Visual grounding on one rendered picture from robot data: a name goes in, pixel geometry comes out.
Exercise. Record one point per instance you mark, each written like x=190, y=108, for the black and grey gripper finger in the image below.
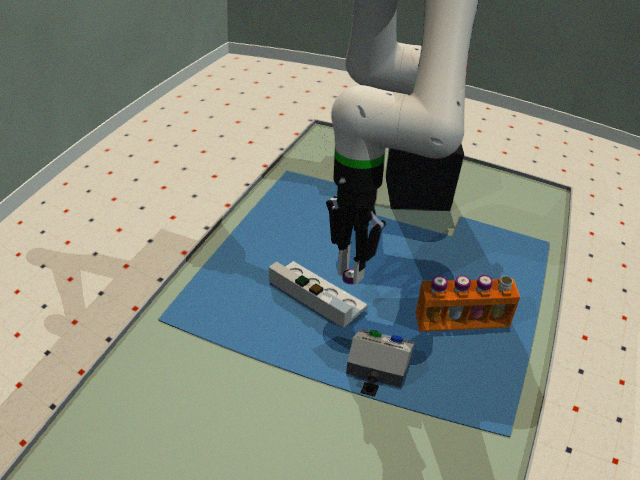
x=341, y=232
x=365, y=246

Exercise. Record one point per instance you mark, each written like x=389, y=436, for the blue flat mat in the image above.
x=471, y=377

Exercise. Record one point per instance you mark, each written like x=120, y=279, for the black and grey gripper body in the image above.
x=362, y=203

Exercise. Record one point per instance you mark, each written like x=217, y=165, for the purple screw cap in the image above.
x=439, y=283
x=484, y=282
x=348, y=276
x=462, y=283

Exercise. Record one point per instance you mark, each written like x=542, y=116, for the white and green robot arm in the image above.
x=368, y=118

